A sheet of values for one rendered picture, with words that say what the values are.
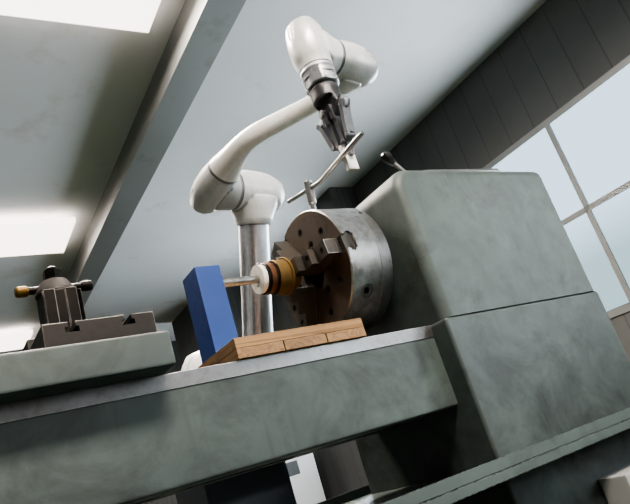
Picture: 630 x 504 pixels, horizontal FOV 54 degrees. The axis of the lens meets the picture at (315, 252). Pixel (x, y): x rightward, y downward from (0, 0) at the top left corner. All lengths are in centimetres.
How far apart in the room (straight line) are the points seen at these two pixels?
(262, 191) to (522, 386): 100
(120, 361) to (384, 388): 56
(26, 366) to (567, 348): 123
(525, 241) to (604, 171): 273
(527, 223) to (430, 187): 33
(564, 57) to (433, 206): 325
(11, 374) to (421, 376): 81
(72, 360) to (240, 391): 31
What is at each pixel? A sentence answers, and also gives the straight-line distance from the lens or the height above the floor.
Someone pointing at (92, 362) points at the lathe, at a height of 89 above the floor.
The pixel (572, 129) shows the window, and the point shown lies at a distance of 458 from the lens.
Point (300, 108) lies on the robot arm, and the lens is 181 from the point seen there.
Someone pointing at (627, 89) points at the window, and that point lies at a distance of 441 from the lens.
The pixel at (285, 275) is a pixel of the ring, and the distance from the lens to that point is 144.
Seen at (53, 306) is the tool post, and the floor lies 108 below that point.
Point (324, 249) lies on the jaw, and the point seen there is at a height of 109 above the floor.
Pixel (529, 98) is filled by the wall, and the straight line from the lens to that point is 484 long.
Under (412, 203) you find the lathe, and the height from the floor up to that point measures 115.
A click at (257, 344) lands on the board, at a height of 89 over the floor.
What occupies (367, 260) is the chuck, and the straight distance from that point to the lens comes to 143.
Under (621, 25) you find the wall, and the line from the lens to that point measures 453.
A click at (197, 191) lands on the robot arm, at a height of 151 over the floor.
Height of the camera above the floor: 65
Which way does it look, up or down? 18 degrees up
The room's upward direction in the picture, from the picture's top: 18 degrees counter-clockwise
